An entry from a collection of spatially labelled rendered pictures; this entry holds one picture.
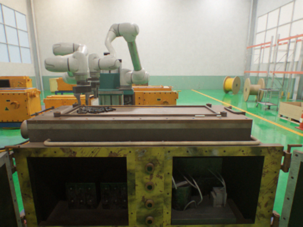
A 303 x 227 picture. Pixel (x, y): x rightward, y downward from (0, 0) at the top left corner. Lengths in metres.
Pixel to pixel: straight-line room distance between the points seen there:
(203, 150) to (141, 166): 0.35
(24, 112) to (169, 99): 2.82
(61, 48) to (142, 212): 1.56
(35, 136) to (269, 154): 1.32
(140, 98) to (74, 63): 2.38
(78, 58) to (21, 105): 3.00
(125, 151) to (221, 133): 0.55
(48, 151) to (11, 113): 3.38
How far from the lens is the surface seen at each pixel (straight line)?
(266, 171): 1.28
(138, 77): 2.36
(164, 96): 3.69
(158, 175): 1.11
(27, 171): 1.28
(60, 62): 1.49
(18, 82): 11.48
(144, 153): 1.04
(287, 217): 1.41
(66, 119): 1.16
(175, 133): 1.09
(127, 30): 2.10
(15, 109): 4.45
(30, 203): 1.39
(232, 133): 1.18
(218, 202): 1.45
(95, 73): 1.79
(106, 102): 2.77
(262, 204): 1.39
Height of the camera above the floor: 1.63
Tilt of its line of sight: 13 degrees down
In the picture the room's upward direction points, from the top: straight up
